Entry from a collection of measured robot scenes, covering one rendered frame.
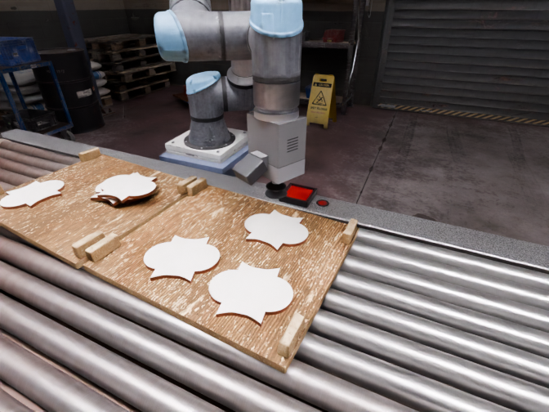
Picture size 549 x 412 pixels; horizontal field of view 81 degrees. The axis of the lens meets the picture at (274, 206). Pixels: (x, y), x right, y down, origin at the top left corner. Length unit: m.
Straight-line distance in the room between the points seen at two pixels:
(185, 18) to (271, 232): 0.40
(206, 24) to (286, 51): 0.15
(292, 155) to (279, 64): 0.15
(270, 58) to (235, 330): 0.39
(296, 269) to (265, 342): 0.15
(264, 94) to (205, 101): 0.64
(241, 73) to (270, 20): 0.61
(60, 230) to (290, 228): 0.48
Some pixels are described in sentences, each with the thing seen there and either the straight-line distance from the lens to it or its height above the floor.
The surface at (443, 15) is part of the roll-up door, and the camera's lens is 5.12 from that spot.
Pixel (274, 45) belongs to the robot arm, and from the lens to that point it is 0.50.
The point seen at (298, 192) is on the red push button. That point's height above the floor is 0.93.
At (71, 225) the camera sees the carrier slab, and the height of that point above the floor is 0.94.
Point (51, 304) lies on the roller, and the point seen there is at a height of 0.91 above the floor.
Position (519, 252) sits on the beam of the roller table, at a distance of 0.81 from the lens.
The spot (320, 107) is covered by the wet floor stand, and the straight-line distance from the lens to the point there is 4.20.
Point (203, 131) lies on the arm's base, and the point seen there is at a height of 0.96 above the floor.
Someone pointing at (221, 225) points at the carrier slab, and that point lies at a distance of 0.69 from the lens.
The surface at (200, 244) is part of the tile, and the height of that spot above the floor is 0.94.
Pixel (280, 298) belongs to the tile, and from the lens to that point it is 0.52.
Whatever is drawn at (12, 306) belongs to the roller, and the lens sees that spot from 0.69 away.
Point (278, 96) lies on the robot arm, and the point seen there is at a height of 1.22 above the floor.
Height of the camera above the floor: 1.33
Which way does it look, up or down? 32 degrees down
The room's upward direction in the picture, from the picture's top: straight up
